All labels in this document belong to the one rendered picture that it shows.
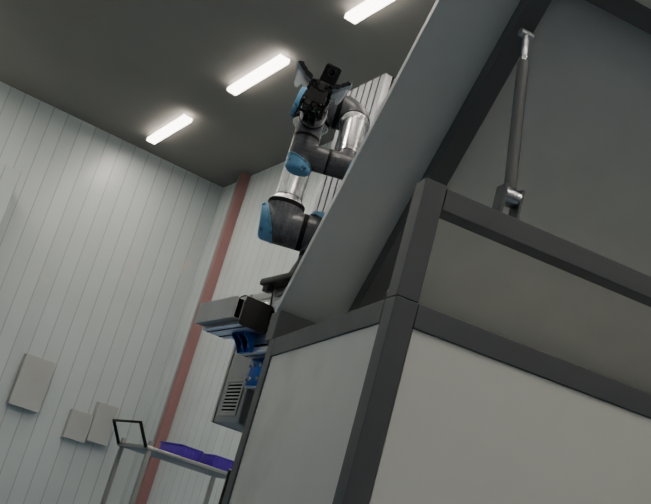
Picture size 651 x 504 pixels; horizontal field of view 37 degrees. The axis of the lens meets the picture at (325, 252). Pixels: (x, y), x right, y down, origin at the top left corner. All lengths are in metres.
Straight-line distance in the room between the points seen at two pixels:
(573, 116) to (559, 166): 0.11
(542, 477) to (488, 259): 0.64
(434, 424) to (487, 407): 0.10
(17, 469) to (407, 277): 11.53
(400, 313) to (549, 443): 0.32
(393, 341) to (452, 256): 0.62
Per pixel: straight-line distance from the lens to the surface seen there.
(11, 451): 12.83
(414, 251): 1.50
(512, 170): 1.66
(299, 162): 2.72
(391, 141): 1.92
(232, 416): 3.26
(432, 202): 1.54
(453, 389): 1.51
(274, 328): 2.02
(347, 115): 3.04
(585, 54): 1.98
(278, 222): 2.91
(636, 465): 1.69
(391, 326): 1.46
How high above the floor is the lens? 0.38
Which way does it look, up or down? 18 degrees up
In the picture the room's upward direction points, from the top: 16 degrees clockwise
